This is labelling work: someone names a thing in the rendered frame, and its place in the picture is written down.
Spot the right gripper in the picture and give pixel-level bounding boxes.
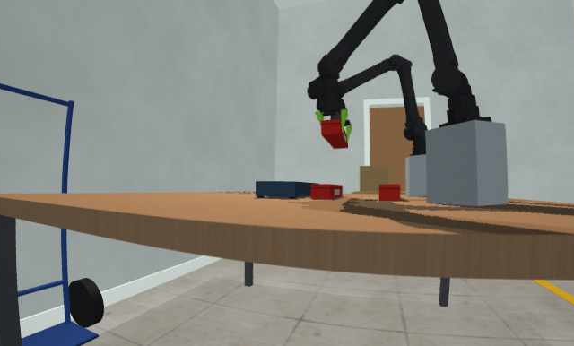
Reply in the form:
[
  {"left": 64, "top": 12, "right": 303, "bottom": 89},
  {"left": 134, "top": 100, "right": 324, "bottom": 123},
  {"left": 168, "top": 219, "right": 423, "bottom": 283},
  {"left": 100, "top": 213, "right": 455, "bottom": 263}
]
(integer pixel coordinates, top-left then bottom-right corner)
[{"left": 344, "top": 120, "right": 352, "bottom": 142}]

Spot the red box of welding electrodes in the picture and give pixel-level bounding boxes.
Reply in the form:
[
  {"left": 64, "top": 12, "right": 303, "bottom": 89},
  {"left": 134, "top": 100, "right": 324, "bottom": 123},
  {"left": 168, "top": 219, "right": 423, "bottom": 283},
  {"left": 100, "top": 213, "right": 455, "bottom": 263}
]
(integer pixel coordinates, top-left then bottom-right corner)
[{"left": 311, "top": 184, "right": 343, "bottom": 199}]

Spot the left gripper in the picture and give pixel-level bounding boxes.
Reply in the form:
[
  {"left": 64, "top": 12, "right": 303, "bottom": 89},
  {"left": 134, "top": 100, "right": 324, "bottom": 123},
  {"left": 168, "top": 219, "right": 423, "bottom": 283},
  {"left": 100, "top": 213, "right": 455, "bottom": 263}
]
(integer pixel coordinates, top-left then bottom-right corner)
[{"left": 316, "top": 91, "right": 348, "bottom": 131}]

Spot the red box with white label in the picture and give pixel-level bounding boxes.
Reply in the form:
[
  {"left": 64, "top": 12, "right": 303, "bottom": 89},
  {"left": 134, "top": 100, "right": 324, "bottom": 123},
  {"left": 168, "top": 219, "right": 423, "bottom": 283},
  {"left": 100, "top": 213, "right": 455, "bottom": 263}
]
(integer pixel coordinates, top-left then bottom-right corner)
[{"left": 379, "top": 185, "right": 400, "bottom": 201}]

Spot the red welding electrode box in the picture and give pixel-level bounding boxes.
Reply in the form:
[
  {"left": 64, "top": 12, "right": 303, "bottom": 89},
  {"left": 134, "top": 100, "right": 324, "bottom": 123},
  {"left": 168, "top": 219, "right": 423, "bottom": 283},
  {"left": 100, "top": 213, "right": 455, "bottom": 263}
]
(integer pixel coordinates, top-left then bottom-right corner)
[{"left": 321, "top": 119, "right": 348, "bottom": 149}]

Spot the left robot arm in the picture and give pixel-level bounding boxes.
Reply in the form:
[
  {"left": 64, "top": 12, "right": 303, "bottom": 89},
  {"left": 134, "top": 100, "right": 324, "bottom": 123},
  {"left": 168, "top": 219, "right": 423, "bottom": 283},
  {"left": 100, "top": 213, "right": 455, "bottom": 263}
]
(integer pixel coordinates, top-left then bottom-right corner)
[{"left": 307, "top": 0, "right": 491, "bottom": 127}]

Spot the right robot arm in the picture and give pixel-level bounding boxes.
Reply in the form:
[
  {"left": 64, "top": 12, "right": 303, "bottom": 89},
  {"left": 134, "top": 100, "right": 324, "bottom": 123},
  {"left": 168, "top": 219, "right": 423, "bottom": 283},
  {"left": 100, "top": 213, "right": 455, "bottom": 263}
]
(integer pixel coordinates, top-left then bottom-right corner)
[{"left": 338, "top": 55, "right": 428, "bottom": 156}]

